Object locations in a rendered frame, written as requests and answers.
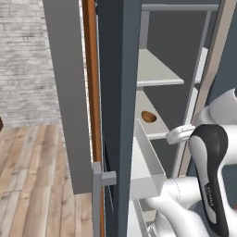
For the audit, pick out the brown wooden trim strip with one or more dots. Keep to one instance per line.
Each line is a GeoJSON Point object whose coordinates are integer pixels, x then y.
{"type": "Point", "coordinates": [92, 77]}

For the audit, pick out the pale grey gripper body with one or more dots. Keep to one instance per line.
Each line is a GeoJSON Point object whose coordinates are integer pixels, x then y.
{"type": "Point", "coordinates": [179, 134]}

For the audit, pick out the brown potato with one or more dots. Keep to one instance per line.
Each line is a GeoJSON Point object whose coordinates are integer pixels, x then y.
{"type": "Point", "coordinates": [148, 117]}

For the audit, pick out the grey cupboard side panel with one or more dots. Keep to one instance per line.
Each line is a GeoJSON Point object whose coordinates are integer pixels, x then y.
{"type": "Point", "coordinates": [69, 92]}

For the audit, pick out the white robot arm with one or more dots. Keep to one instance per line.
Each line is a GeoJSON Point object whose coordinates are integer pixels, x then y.
{"type": "Point", "coordinates": [213, 172]}

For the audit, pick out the white freezer drawer bin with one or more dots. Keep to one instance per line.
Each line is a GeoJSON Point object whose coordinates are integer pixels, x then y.
{"type": "Point", "coordinates": [145, 172]}

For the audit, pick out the dark grey freezer door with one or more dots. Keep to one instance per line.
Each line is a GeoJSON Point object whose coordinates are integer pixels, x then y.
{"type": "Point", "coordinates": [118, 92]}

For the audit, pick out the grey freezer cabinet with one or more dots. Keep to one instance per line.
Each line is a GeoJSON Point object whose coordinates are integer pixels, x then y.
{"type": "Point", "coordinates": [172, 31]}

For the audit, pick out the white freezer shelf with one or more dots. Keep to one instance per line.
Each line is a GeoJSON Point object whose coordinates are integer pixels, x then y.
{"type": "Point", "coordinates": [152, 72]}
{"type": "Point", "coordinates": [145, 102]}

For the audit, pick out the dark door with beige edge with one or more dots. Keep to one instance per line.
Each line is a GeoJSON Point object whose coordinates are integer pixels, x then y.
{"type": "Point", "coordinates": [213, 55]}

